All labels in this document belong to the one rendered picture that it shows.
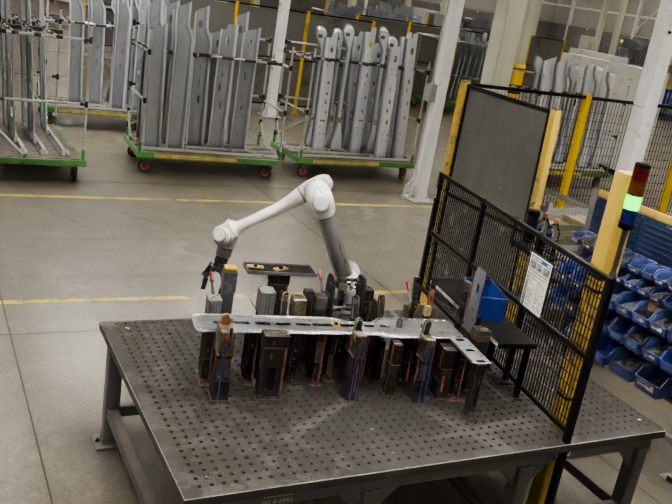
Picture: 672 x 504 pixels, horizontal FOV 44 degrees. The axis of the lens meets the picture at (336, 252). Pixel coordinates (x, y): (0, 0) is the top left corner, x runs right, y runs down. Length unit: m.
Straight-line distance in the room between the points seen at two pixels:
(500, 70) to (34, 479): 8.87
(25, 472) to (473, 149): 4.22
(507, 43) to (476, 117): 4.94
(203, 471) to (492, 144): 4.11
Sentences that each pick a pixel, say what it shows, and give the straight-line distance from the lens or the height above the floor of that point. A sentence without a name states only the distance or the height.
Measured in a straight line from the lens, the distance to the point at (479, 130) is 6.89.
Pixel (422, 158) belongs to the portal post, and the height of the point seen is 0.58.
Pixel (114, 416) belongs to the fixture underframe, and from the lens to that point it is 4.67.
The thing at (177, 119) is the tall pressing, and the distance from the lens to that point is 10.76.
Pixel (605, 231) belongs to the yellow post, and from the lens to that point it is 4.01.
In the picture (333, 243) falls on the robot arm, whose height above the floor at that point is 1.27.
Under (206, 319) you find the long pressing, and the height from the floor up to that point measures 1.00.
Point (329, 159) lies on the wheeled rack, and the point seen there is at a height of 0.27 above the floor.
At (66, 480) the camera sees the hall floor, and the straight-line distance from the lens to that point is 4.59.
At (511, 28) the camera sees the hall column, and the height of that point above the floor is 2.39.
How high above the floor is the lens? 2.60
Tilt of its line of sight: 18 degrees down
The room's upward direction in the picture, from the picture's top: 9 degrees clockwise
